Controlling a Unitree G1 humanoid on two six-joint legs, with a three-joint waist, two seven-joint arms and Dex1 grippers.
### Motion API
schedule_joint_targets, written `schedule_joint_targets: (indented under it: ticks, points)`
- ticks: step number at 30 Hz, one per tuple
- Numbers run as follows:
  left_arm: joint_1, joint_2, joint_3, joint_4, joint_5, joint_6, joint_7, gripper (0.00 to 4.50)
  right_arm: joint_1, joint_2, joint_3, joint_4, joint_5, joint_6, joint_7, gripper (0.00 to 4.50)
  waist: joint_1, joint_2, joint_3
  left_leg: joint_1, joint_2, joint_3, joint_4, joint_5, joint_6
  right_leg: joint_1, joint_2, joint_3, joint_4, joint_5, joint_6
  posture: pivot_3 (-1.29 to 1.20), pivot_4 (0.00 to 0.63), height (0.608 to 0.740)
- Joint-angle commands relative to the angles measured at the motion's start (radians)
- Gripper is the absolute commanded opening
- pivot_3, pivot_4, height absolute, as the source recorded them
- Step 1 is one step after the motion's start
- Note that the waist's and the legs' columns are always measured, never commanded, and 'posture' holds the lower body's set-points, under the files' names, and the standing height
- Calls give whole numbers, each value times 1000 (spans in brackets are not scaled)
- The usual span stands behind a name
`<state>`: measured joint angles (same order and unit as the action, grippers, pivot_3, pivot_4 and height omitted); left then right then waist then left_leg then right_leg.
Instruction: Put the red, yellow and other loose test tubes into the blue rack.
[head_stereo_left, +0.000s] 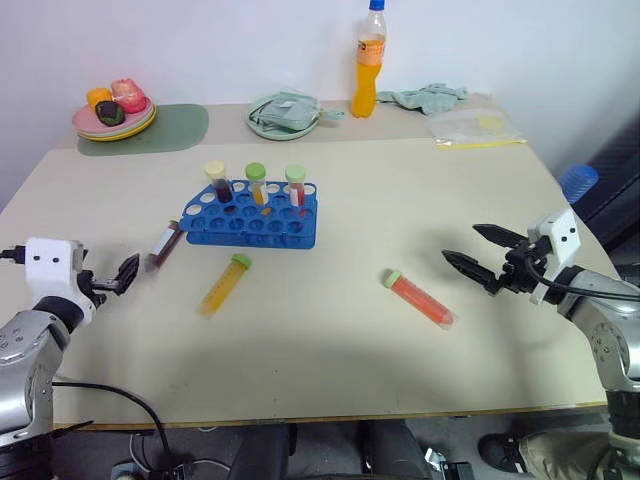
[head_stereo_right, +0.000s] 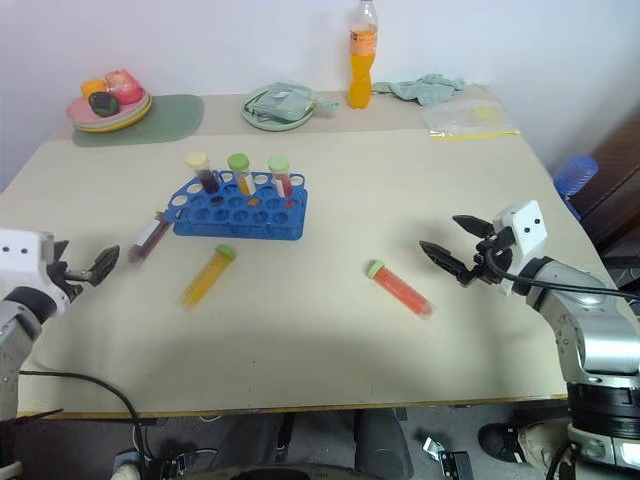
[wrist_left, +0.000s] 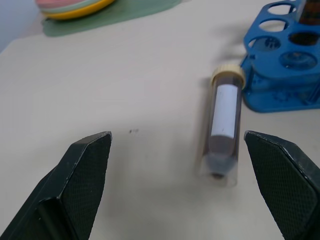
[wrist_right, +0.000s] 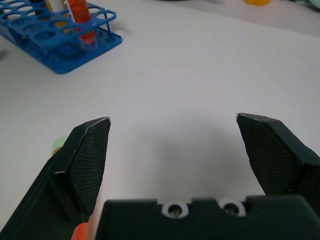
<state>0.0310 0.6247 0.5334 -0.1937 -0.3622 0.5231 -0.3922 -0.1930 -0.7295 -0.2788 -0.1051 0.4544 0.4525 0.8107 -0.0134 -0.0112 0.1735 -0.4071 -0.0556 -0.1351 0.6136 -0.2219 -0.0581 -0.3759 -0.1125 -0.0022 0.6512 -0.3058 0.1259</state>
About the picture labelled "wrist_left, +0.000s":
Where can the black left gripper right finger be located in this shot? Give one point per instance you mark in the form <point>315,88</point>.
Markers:
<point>282,185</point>

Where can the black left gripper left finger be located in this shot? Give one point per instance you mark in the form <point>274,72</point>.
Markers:
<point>67,190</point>

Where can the yellow-capped centrifuge tube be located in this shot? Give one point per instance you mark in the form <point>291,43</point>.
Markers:
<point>223,130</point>

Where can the blue tube rack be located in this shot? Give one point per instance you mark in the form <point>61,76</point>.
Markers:
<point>280,72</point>

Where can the green placemat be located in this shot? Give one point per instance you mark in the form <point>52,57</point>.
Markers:
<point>110,18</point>

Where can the stack of coloured plates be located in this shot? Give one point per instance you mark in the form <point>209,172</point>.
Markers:
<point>77,11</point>

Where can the light green plate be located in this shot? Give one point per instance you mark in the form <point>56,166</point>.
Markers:
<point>67,7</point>

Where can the pink plate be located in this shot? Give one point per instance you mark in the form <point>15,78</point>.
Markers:
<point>57,3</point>

